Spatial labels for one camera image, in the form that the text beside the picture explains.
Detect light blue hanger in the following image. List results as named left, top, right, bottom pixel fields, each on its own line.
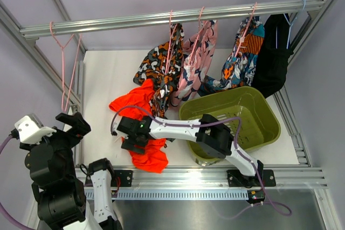
left=284, top=0, right=307, bottom=49

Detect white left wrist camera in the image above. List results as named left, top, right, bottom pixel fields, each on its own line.
left=15, top=114, right=57, bottom=145

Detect bright orange shorts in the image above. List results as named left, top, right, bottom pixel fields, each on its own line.
left=108, top=79, right=168, bottom=173

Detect black mesh shorts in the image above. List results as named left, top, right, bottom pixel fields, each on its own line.
left=251, top=14, right=293, bottom=98

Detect grey orange camouflage shorts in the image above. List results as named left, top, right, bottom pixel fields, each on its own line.
left=133, top=23, right=184, bottom=118

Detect pink floral shorts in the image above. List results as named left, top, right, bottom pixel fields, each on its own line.
left=170, top=20, right=218, bottom=107

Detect aluminium frame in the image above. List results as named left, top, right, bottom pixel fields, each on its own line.
left=1, top=0, right=340, bottom=229

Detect pink hanger of blue shorts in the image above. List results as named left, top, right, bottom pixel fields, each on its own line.
left=233, top=2, right=258, bottom=56

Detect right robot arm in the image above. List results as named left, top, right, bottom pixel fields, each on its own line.
left=111, top=114, right=264, bottom=186

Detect pink hanger of floral shorts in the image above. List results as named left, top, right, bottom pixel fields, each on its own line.
left=183, top=6, right=213, bottom=66

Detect blue orange patterned shorts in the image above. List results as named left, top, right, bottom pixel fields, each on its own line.
left=198, top=16, right=265, bottom=96

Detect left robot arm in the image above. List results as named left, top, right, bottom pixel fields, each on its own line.
left=15, top=112, right=122, bottom=229

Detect pink hanger of camouflage shorts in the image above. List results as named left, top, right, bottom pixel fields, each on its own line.
left=164, top=10, right=176, bottom=75

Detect olive green plastic basket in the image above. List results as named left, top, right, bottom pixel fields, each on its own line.
left=178, top=87, right=281, bottom=165

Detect white slotted cable duct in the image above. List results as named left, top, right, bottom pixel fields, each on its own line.
left=85, top=189, right=249, bottom=200

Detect pink hanger of orange shorts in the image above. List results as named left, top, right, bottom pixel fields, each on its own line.
left=49, top=21, right=82, bottom=112

